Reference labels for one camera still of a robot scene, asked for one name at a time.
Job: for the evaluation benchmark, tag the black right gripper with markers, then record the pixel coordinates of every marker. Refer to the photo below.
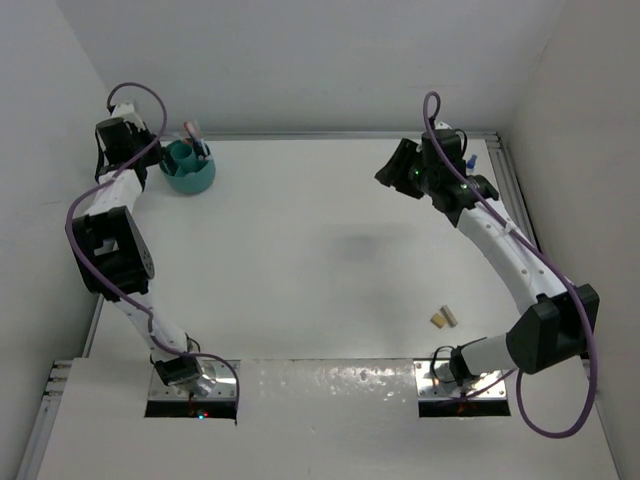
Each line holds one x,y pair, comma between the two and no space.
393,173

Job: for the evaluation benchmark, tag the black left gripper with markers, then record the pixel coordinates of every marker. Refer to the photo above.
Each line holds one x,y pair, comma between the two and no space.
137,133

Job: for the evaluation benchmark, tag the red gel pen thin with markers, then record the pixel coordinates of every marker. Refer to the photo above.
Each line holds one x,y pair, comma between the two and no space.
192,131

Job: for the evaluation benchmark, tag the white eraser block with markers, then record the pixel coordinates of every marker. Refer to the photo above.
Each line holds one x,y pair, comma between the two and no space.
449,316

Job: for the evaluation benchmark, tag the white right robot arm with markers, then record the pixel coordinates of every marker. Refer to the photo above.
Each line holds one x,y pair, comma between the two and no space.
557,318

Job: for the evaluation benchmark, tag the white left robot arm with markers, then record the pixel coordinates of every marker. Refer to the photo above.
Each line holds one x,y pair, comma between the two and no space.
114,260

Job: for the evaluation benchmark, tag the teal round organizer container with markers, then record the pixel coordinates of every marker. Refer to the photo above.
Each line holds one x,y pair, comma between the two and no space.
186,170

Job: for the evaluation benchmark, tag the yellow eraser block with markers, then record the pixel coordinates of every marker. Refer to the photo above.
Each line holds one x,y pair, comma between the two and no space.
439,321

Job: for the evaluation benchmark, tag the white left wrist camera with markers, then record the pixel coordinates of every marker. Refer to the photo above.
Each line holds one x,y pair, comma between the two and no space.
128,111

